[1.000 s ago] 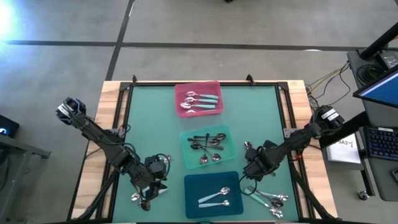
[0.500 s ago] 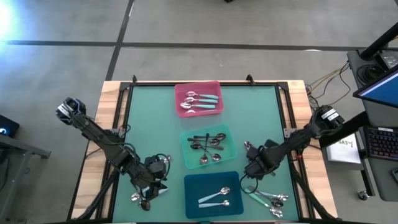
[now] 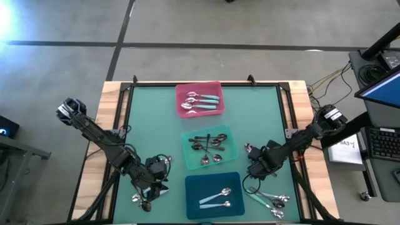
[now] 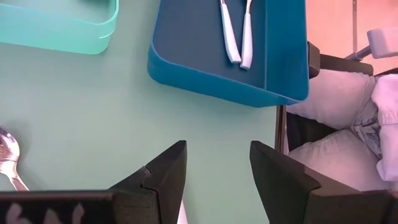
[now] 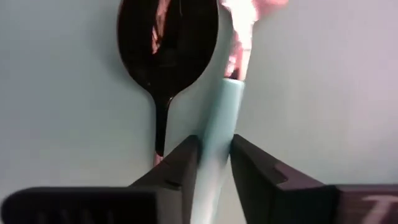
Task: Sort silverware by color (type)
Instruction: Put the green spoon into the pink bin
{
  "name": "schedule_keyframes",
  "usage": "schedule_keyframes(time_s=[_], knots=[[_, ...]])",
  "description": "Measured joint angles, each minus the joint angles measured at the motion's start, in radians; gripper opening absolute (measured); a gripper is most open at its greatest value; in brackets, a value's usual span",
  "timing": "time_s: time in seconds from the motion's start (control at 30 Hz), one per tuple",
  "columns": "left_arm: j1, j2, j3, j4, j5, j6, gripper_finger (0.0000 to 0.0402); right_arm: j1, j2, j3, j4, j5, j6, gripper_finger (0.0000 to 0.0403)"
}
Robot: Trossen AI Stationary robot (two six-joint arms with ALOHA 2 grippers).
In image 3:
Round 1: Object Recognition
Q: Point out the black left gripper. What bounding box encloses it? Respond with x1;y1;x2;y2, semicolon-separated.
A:
136;166;171;202

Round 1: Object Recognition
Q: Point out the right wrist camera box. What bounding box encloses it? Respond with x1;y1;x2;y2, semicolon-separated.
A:
246;164;272;182

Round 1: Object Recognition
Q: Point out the black power brick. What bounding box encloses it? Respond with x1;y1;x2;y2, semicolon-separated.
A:
379;49;400;70

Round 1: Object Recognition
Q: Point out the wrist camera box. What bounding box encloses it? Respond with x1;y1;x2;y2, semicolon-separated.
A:
246;164;272;182
147;157;169;181

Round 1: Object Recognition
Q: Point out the floor cable bundle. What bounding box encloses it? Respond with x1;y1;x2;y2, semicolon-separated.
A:
307;62;353;111

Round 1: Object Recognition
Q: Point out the black device blue light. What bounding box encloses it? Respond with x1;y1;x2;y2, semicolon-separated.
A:
0;114;21;139

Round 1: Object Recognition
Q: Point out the black camera cable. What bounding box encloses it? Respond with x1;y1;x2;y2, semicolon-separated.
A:
154;153;173;181
242;173;261;196

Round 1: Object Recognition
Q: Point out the white paper sheet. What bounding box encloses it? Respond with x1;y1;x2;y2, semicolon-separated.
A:
327;133;363;166

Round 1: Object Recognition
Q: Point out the blue plastic bin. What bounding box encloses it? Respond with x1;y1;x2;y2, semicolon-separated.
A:
184;171;246;221

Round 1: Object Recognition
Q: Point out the green table mat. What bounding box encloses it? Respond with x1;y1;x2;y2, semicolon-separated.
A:
112;84;301;224

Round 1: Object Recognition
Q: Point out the black monitor pole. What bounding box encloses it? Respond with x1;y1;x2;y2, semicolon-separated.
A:
361;22;400;61

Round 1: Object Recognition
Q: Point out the black computer keyboard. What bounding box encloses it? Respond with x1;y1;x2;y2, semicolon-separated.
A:
365;126;400;163

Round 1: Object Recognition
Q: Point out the coiled black cable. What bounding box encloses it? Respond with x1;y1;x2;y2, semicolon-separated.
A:
357;63;381;86

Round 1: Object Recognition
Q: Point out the computer monitor blue screen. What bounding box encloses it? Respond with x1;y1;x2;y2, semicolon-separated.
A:
354;67;400;109

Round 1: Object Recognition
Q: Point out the mint green plastic bin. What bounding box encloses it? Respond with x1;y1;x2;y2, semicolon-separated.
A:
179;123;239;171

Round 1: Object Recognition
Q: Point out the gray computer desk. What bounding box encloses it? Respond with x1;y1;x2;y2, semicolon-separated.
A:
348;48;400;203

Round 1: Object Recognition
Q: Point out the black metal table frame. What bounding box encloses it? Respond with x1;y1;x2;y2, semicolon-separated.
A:
107;81;303;224

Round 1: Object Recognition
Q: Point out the black right camera cable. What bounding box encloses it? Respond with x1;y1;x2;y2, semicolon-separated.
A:
242;173;261;196

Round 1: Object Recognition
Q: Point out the black left camera cable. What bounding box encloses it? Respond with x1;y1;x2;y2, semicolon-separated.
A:
154;153;173;181

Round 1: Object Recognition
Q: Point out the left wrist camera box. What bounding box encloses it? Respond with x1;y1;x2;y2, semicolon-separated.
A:
147;157;169;181

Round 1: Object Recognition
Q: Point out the pink plastic bin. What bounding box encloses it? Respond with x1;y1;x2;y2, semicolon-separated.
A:
174;81;226;119

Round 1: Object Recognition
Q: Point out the gray metal bench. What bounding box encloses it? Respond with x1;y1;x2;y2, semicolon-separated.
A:
0;134;53;225

